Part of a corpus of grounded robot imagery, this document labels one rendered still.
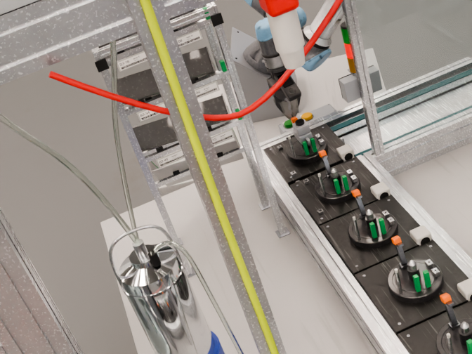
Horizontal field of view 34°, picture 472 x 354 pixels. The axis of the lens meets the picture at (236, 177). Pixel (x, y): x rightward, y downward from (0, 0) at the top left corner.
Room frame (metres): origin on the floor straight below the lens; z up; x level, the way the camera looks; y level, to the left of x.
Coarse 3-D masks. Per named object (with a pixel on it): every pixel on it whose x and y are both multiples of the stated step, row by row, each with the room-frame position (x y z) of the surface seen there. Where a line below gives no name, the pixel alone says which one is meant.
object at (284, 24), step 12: (264, 0) 0.98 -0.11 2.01; (276, 0) 0.97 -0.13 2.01; (288, 0) 0.97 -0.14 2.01; (276, 12) 0.97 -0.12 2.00; (288, 12) 0.97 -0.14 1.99; (276, 24) 0.98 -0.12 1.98; (288, 24) 0.97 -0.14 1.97; (276, 36) 0.98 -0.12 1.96; (288, 36) 0.97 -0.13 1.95; (300, 36) 0.98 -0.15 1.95; (276, 48) 0.99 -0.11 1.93; (288, 48) 0.97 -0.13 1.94; (300, 48) 0.98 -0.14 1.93; (288, 60) 0.98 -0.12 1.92; (300, 60) 0.98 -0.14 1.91
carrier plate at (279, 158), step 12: (312, 132) 2.26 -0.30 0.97; (324, 132) 2.24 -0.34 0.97; (276, 144) 2.27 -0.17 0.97; (288, 144) 2.24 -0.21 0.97; (336, 144) 2.14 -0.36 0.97; (276, 156) 2.19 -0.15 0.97; (336, 156) 2.08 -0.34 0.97; (276, 168) 2.14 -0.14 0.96; (288, 168) 2.10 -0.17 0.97; (300, 168) 2.08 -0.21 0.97; (312, 168) 2.06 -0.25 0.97; (324, 168) 2.04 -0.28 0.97; (288, 180) 2.04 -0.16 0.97; (300, 180) 2.03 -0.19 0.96
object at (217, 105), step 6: (222, 96) 1.98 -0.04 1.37; (204, 102) 1.98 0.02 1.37; (210, 102) 1.98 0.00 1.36; (216, 102) 1.97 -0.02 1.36; (222, 102) 1.97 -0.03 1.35; (204, 108) 1.97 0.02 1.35; (210, 108) 1.97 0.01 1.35; (216, 108) 1.97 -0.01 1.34; (222, 108) 1.96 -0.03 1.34; (228, 108) 2.20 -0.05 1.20
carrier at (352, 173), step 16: (352, 160) 2.03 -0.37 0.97; (320, 176) 1.87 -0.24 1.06; (336, 176) 1.90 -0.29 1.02; (352, 176) 1.90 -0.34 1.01; (368, 176) 1.92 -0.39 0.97; (304, 192) 1.94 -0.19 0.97; (320, 192) 1.89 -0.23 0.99; (336, 192) 1.86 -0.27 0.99; (368, 192) 1.84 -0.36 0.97; (384, 192) 1.80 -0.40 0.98; (320, 208) 1.84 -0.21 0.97; (336, 208) 1.82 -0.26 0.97; (352, 208) 1.79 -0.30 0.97; (320, 224) 1.77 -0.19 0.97
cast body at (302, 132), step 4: (296, 120) 2.17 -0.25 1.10; (300, 120) 2.16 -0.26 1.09; (304, 120) 2.17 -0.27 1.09; (292, 124) 2.17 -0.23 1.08; (296, 124) 2.15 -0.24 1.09; (300, 124) 2.14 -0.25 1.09; (304, 124) 2.14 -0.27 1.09; (308, 124) 2.14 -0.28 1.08; (296, 128) 2.14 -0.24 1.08; (300, 128) 2.13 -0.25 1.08; (304, 128) 2.13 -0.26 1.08; (308, 128) 2.14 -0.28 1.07; (296, 132) 2.14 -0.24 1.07; (300, 132) 2.13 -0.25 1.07; (304, 132) 2.13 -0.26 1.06; (308, 132) 2.14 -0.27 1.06; (296, 136) 2.16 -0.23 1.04; (300, 136) 2.13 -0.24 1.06; (304, 136) 2.13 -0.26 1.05; (308, 136) 2.13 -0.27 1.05; (312, 136) 2.13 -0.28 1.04; (300, 140) 2.13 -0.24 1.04; (304, 140) 2.13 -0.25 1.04; (308, 140) 2.11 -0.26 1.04; (308, 144) 2.11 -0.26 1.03
